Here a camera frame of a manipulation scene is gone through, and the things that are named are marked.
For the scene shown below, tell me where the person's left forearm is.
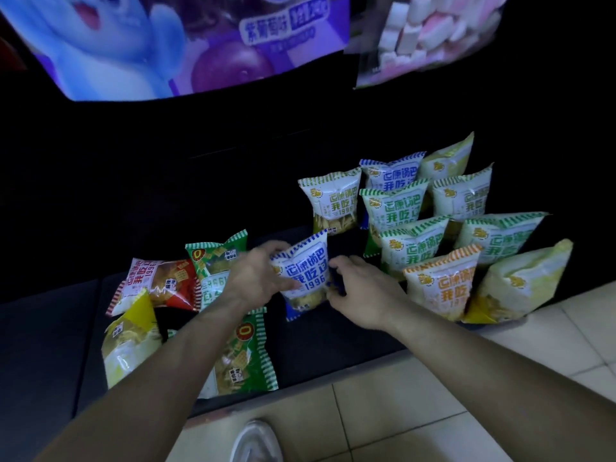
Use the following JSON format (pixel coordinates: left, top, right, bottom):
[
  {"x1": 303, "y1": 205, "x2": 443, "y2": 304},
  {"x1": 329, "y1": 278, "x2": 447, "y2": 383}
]
[{"x1": 33, "y1": 302, "x2": 251, "y2": 462}]

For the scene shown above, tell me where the red snack packet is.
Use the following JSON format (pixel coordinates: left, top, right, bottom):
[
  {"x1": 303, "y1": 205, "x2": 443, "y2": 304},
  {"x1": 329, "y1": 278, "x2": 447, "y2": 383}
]
[{"x1": 105, "y1": 258, "x2": 199, "y2": 317}]

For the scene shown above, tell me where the person's right forearm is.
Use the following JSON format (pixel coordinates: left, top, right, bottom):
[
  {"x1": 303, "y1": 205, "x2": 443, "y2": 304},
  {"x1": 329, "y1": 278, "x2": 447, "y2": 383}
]
[{"x1": 384, "y1": 305, "x2": 616, "y2": 462}]

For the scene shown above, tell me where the pink white marshmallow bag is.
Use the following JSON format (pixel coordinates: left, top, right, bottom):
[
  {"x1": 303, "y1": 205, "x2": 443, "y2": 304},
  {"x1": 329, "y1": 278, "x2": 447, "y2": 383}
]
[{"x1": 344, "y1": 0, "x2": 511, "y2": 90}]

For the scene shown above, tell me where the person's left hand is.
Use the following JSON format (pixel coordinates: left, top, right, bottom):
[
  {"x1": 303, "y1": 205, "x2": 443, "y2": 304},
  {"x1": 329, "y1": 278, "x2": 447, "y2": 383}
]
[{"x1": 222, "y1": 240, "x2": 302, "y2": 316}]

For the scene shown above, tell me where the black shelf display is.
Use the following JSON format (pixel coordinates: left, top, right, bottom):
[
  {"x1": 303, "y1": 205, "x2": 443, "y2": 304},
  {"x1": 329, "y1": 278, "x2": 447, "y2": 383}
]
[{"x1": 0, "y1": 0, "x2": 616, "y2": 419}]

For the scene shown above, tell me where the purple grape jelly bag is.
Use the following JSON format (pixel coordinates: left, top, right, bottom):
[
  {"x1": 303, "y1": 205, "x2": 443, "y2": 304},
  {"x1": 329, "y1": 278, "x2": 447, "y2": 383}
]
[{"x1": 0, "y1": 0, "x2": 351, "y2": 103}]

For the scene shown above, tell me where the person's left grey shoe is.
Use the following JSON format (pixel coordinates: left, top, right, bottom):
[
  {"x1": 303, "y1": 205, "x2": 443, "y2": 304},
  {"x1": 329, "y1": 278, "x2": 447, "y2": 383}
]
[{"x1": 230, "y1": 419, "x2": 285, "y2": 462}]

